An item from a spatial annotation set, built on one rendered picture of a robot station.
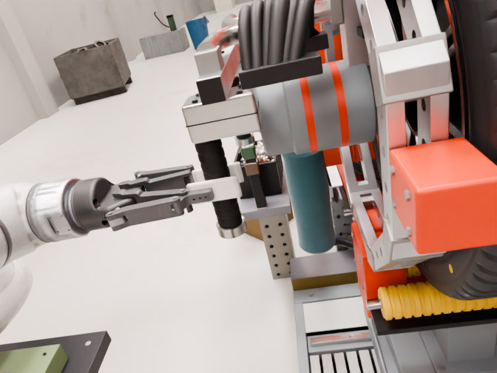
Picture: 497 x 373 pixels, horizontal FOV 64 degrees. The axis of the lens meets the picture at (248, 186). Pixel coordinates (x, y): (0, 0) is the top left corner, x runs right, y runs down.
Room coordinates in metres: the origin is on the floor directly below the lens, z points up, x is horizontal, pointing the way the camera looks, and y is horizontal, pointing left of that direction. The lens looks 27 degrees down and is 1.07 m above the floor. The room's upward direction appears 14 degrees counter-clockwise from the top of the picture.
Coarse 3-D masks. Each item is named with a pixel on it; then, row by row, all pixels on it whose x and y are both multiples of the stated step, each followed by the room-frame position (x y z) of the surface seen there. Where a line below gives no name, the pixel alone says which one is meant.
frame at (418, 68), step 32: (384, 0) 0.41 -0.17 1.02; (416, 0) 0.40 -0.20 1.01; (384, 32) 0.39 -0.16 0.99; (416, 32) 0.39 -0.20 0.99; (384, 64) 0.37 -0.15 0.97; (416, 64) 0.36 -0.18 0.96; (448, 64) 0.35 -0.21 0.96; (384, 96) 0.36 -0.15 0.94; (416, 96) 0.35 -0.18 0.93; (448, 96) 0.35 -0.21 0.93; (384, 128) 0.37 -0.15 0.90; (448, 128) 0.35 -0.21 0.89; (384, 160) 0.38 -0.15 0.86; (352, 192) 0.72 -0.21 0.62; (384, 192) 0.39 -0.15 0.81; (384, 224) 0.39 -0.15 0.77; (384, 256) 0.42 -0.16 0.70; (416, 256) 0.36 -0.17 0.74
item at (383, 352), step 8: (368, 320) 0.79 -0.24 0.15; (368, 328) 0.80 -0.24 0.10; (376, 336) 0.73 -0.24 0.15; (384, 336) 0.73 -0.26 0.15; (376, 344) 0.69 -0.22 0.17; (384, 344) 0.70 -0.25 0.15; (376, 352) 0.70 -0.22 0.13; (384, 352) 0.68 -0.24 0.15; (384, 360) 0.66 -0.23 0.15; (392, 360) 0.65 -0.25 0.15; (384, 368) 0.62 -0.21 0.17; (392, 368) 0.63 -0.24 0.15
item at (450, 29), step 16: (432, 0) 0.55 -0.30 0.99; (448, 0) 0.42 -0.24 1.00; (400, 16) 0.72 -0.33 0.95; (448, 16) 0.42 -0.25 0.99; (400, 32) 0.69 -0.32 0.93; (448, 32) 0.46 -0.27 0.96; (448, 48) 0.49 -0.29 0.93; (464, 80) 0.38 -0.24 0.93; (464, 96) 0.37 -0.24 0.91; (416, 112) 0.65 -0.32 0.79; (464, 112) 0.37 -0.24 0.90; (416, 128) 0.61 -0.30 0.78; (464, 128) 0.37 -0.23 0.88; (416, 144) 0.59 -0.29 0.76
